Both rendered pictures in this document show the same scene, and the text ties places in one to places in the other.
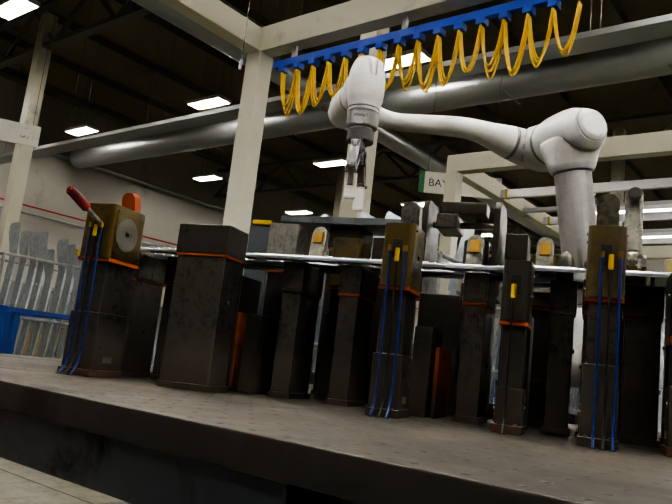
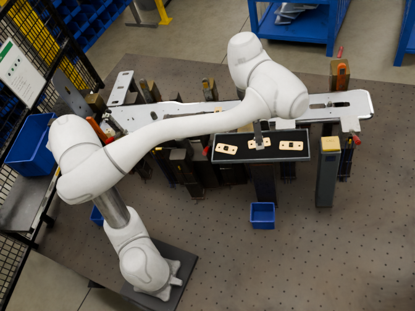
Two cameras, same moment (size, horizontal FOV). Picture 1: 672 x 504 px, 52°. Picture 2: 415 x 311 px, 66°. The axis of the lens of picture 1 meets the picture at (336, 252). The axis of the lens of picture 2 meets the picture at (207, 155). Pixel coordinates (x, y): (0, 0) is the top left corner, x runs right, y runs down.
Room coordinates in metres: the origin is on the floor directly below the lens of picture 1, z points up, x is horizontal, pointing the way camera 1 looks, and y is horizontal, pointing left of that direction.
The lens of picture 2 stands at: (2.58, -0.20, 2.17)
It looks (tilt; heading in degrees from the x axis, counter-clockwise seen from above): 52 degrees down; 183
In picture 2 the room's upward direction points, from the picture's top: 22 degrees counter-clockwise
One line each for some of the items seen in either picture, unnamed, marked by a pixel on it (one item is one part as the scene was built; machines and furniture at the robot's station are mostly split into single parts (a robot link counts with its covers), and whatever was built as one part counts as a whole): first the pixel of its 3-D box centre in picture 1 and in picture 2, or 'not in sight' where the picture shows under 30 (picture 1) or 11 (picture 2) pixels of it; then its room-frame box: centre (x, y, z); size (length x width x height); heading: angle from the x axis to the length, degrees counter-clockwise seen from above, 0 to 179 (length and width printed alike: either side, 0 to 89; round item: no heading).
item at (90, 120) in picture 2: not in sight; (112, 149); (1.39, -0.72, 0.95); 0.03 x 0.01 x 0.50; 69
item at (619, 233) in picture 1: (602, 336); (159, 105); (1.09, -0.44, 0.87); 0.12 x 0.07 x 0.35; 159
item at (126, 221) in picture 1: (99, 290); (336, 92); (1.47, 0.49, 0.88); 0.14 x 0.09 x 0.36; 159
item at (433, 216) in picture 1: (458, 307); (196, 153); (1.60, -0.30, 0.95); 0.18 x 0.13 x 0.49; 69
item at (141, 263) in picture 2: not in sight; (142, 265); (2.03, -0.66, 0.89); 0.18 x 0.16 x 0.22; 17
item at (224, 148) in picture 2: not in sight; (226, 148); (1.80, -0.16, 1.17); 0.08 x 0.04 x 0.01; 53
